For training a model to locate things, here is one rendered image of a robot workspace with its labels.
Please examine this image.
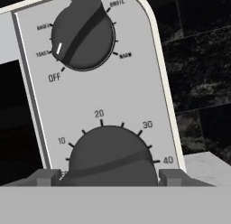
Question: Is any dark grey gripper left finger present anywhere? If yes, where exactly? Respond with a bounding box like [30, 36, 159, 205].
[4, 168, 63, 187]

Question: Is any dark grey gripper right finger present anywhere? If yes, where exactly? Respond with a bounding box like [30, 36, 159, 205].
[158, 168, 215, 187]

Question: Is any dark grey timer knob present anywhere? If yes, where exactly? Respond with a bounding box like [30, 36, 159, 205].
[59, 125, 159, 187]

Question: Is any white toaster oven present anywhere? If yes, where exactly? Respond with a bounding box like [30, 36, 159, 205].
[0, 0, 188, 187]

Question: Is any dark grey function knob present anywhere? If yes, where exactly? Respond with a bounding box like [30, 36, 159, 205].
[50, 0, 116, 72]

